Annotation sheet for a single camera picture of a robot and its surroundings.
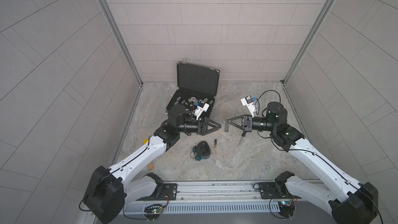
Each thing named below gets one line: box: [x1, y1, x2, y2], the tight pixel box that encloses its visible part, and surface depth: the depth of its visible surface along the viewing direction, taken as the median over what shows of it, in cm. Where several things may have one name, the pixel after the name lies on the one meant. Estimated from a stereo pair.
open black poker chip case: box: [165, 61, 221, 122], surface depth 104 cm
